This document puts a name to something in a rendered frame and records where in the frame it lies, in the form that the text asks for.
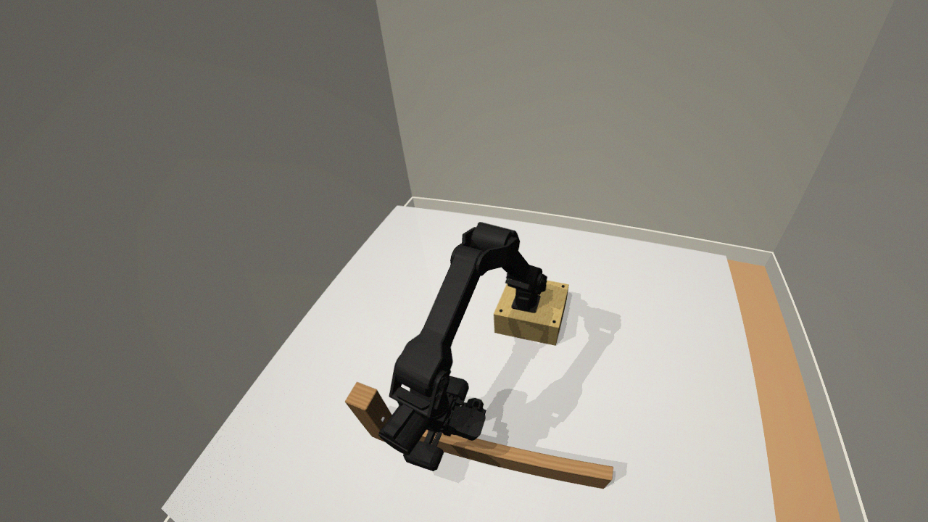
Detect brown wooden post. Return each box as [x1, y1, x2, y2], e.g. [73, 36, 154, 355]
[345, 382, 392, 442]

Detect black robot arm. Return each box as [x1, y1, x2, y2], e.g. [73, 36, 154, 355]
[379, 222, 547, 455]

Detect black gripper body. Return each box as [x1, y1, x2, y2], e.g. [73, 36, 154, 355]
[403, 376, 469, 471]

